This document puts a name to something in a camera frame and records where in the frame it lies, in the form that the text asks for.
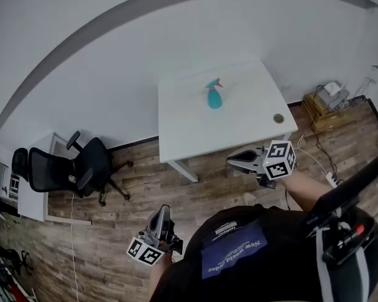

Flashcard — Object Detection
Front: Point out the person's right forearm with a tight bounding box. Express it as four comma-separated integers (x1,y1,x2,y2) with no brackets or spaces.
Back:
280,169,336,214

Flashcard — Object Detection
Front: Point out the grey network switch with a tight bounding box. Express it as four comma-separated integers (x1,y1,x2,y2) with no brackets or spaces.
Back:
314,85,350,111

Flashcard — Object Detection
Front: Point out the white power strip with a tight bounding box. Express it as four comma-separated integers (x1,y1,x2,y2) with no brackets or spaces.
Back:
324,171,341,189

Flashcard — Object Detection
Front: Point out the small white router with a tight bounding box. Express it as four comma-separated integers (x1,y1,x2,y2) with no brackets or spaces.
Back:
323,81,343,96

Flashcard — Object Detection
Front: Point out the person's black t-shirt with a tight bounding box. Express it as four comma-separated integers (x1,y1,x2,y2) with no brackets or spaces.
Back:
154,204,378,302

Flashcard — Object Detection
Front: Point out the teal spray bottle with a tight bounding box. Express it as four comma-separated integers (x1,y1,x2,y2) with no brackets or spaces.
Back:
207,89,224,110

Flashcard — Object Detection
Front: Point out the black harness with grey straps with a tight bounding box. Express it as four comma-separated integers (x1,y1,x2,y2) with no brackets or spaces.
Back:
305,143,378,302

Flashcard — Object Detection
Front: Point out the white power strip cable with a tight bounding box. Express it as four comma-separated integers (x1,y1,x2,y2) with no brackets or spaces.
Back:
294,133,329,176

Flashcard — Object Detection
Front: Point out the black mesh office chair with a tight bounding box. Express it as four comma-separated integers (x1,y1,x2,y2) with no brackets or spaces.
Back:
11,130,135,208

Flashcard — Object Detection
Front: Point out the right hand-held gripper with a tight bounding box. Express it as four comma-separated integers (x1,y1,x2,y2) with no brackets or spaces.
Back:
226,140,297,190

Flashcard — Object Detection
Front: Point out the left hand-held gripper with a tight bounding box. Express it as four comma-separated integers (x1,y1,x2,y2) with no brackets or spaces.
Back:
126,204,185,267

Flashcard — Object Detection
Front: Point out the thin white floor cable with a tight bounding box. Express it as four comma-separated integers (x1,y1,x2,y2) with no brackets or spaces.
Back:
69,192,79,297

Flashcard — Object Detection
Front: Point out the white square table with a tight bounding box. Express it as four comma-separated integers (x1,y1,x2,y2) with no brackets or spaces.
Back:
157,58,300,184

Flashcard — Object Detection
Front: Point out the brown cardboard box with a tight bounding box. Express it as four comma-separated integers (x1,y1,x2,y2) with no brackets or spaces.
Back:
302,92,358,132

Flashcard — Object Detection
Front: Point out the person's left forearm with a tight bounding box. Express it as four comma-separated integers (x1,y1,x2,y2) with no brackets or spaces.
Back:
148,252,177,302

